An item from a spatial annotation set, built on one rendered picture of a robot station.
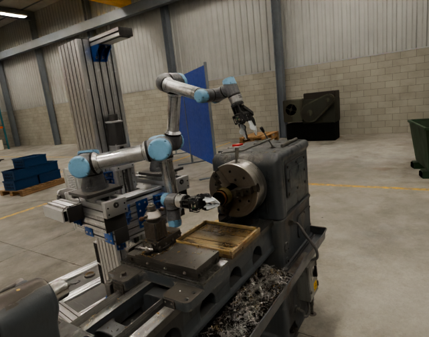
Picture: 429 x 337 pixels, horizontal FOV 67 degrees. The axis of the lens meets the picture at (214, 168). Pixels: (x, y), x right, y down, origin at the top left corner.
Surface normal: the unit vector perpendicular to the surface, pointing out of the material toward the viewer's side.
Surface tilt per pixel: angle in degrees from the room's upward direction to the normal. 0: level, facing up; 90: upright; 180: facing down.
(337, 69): 90
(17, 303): 37
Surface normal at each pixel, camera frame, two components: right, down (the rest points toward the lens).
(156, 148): 0.20, 0.17
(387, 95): -0.54, 0.23
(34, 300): 0.58, -0.59
